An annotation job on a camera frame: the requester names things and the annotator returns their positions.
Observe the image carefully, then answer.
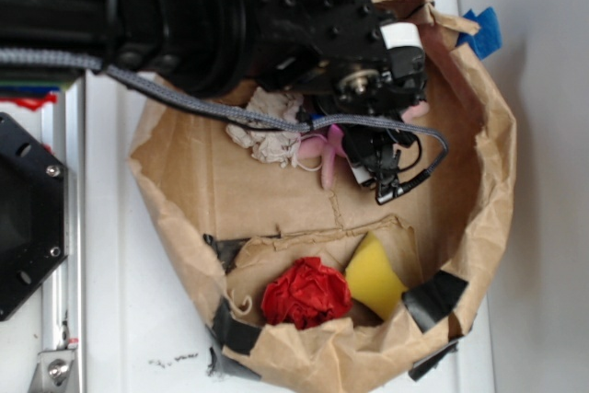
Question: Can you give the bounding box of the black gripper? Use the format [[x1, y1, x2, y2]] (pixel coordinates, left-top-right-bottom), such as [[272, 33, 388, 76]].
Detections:
[[257, 0, 428, 204]]

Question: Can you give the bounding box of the pink plush bunny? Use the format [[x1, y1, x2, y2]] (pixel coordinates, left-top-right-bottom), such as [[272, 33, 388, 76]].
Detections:
[[297, 100, 430, 190]]

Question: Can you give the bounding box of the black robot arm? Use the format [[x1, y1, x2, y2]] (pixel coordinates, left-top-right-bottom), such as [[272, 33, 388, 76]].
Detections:
[[1, 0, 432, 203]]

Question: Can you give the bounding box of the crumpled white paper ball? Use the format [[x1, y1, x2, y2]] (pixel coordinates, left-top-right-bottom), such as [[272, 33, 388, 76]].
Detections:
[[225, 87, 304, 168]]

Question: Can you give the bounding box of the blue tape piece right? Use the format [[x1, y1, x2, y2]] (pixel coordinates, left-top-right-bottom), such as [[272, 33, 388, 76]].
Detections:
[[456, 6, 502, 60]]

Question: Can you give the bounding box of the brown paper bag bin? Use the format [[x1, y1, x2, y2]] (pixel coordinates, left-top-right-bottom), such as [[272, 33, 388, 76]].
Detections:
[[129, 0, 516, 392]]

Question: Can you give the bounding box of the yellow sponge piece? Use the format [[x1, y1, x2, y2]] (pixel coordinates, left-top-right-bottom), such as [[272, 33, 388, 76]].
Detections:
[[344, 232, 408, 321]]

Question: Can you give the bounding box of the crumpled red paper ball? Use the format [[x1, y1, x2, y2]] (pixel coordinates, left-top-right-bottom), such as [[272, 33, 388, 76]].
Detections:
[[261, 257, 352, 329]]

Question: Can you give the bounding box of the white tray board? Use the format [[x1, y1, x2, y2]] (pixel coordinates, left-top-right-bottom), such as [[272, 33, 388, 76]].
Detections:
[[80, 0, 496, 392]]

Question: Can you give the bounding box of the grey braided cable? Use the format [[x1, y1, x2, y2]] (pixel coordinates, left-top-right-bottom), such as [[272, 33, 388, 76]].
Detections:
[[0, 47, 450, 203]]

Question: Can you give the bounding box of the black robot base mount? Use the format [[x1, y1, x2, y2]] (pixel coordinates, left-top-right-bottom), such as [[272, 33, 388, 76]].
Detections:
[[1, 112, 66, 321]]

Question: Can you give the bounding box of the aluminium frame rail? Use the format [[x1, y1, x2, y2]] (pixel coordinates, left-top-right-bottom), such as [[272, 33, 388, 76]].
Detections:
[[29, 79, 86, 392]]

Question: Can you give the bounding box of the metal corner bracket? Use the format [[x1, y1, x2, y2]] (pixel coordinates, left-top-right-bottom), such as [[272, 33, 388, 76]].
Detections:
[[28, 350, 79, 393]]

